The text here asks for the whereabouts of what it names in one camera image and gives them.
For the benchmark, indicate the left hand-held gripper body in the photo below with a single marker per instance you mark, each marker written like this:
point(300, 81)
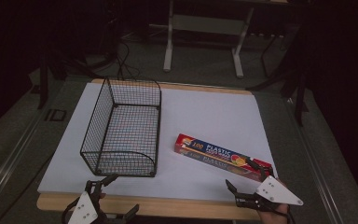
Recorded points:
point(83, 210)

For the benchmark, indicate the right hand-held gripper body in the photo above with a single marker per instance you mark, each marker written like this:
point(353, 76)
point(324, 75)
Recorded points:
point(276, 193)

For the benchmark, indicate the red blue plastic wrap box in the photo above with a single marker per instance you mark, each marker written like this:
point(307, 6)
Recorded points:
point(211, 154)

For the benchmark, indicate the person's left hand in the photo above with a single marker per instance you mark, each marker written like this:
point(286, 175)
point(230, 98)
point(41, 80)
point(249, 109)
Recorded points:
point(101, 196)

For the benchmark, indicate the person's right hand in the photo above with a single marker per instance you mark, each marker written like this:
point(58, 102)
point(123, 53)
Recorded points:
point(272, 217)

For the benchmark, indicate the white paper sheet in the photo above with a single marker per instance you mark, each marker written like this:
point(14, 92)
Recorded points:
point(205, 118)

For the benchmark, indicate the black metal stand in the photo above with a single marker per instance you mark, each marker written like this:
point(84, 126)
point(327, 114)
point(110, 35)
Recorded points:
point(292, 74)
point(48, 71)

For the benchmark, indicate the grey metal floor rail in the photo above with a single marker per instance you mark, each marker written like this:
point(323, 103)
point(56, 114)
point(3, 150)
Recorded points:
point(11, 155)
point(315, 161)

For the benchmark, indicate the black floor socket frame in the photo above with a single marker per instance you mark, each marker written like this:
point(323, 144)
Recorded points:
point(55, 114)

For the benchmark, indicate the white metal stand frame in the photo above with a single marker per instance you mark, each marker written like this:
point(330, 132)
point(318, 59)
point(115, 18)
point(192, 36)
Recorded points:
point(205, 25)

